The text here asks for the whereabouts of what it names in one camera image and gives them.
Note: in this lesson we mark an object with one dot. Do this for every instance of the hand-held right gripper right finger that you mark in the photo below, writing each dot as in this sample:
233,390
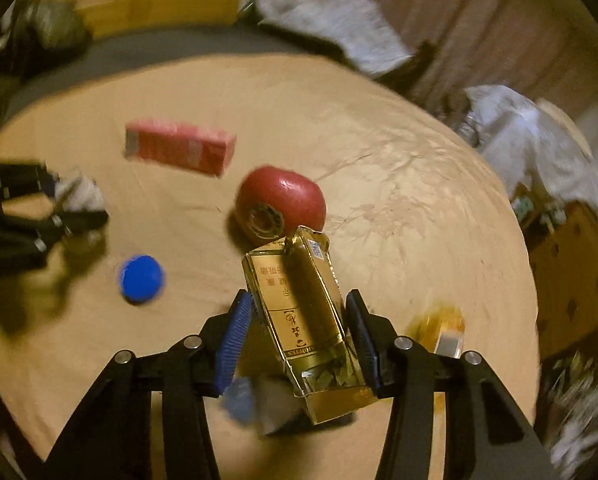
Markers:
366,345

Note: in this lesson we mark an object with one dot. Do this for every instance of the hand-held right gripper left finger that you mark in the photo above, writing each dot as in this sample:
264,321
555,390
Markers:
234,340

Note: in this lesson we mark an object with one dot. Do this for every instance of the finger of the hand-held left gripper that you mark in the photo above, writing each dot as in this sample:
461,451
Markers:
24,175
79,221

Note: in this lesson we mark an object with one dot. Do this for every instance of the white tissue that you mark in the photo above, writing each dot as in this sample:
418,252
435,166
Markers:
81,192

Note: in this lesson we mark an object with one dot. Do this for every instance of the gold carton box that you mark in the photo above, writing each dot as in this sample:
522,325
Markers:
299,310

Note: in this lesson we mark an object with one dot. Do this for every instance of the blue and white object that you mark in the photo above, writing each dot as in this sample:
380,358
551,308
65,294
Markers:
274,400

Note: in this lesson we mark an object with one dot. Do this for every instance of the yellow plastic wrapper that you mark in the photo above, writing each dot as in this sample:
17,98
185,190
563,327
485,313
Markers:
436,327

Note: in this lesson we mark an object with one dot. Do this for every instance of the blue bottle cap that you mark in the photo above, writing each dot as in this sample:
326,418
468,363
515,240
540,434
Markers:
141,277

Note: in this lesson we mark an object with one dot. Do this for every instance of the red cardboard box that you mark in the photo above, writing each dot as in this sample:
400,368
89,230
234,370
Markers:
179,145

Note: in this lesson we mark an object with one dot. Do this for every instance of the dark green bag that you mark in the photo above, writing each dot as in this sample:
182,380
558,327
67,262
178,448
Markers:
49,25

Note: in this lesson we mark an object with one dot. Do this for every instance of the wooden dresser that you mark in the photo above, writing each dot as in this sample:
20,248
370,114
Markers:
574,285

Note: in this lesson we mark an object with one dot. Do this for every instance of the white plastic sheet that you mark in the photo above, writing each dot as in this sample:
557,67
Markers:
349,20
519,130

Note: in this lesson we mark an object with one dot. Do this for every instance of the brown curtain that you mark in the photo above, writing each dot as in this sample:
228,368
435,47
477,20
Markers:
504,20

